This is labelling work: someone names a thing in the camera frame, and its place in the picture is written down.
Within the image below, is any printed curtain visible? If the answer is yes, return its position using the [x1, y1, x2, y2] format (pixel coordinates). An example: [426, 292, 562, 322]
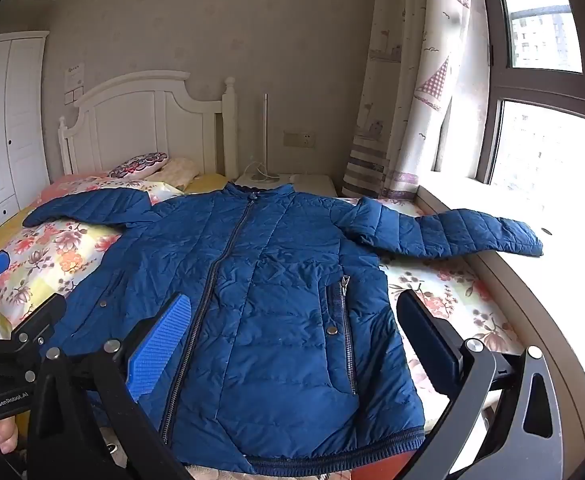
[341, 0, 491, 200]

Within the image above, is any white nightstand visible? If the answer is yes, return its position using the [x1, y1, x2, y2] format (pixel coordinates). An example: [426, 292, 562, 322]
[235, 173, 337, 196]

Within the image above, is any windowsill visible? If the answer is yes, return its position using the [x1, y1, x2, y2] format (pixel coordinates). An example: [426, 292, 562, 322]
[415, 180, 585, 480]

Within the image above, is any floral quilt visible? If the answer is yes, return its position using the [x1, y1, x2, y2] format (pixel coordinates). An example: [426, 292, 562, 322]
[0, 174, 526, 411]

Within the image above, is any dark framed window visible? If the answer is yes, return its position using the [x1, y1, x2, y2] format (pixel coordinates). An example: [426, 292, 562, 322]
[475, 0, 585, 191]

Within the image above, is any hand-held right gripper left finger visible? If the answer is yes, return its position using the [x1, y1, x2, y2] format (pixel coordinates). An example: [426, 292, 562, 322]
[26, 292, 193, 480]

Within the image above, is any blue quilted jacket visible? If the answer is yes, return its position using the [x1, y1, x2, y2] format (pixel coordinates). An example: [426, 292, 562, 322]
[22, 182, 544, 478]

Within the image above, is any person's left hand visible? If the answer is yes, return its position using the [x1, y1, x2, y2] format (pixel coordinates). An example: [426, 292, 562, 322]
[0, 416, 22, 456]

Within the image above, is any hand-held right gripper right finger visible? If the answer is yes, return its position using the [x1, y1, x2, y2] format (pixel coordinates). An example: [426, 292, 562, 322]
[397, 290, 566, 480]

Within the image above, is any wall power socket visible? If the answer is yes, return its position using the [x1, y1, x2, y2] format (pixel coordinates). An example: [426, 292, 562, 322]
[283, 131, 317, 149]

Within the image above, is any yellow bed sheet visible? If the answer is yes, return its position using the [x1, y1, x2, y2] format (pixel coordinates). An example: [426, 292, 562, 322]
[185, 172, 228, 196]

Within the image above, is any beige pillow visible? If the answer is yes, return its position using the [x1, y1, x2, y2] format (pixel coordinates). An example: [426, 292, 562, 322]
[155, 157, 200, 192]

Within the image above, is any patterned decorative pillow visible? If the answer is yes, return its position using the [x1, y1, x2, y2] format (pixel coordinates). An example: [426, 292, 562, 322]
[108, 152, 169, 179]

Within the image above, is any white wardrobe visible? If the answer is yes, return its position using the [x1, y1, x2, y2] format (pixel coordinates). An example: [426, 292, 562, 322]
[0, 31, 50, 241]

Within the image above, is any white paper wall notice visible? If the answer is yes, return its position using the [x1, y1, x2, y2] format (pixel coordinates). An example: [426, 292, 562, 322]
[65, 62, 86, 92]

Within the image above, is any white bed headboard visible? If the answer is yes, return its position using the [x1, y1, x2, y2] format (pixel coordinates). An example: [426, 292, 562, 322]
[57, 71, 238, 181]

